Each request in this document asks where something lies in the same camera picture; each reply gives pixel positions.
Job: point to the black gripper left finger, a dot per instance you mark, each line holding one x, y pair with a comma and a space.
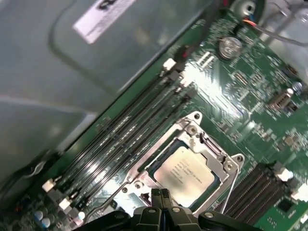
144, 216

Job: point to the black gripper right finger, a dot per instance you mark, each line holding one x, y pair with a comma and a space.
183, 216

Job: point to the silver topped CPU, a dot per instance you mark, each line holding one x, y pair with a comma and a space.
183, 175

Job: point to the metal CPU socket cover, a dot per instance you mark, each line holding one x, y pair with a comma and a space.
205, 154

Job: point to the RAM slot black clips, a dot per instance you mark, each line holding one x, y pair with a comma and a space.
117, 134
258, 199
246, 189
134, 153

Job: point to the CPU socket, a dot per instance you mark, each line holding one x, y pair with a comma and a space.
188, 125

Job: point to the green motherboard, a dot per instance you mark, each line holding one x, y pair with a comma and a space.
252, 125

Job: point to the round silver coin battery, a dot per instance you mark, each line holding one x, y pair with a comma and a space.
229, 47

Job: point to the black PC case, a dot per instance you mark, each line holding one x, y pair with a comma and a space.
36, 60

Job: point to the white label sticker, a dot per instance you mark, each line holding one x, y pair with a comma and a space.
103, 21

